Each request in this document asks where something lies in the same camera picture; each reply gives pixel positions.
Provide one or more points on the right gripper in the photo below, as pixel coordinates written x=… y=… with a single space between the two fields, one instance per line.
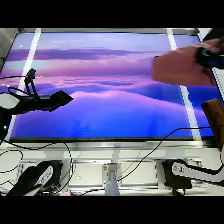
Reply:
x=204 y=57

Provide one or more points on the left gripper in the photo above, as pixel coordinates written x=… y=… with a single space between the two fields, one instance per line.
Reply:
x=60 y=99

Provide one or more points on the brown garment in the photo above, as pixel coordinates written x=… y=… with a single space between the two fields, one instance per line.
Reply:
x=215 y=120
x=176 y=68

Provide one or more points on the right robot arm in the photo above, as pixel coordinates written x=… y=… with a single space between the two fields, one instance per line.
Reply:
x=200 y=175

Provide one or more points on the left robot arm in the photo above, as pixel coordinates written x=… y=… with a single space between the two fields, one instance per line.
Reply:
x=30 y=103

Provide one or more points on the silver frame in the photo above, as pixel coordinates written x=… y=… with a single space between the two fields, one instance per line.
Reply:
x=100 y=166

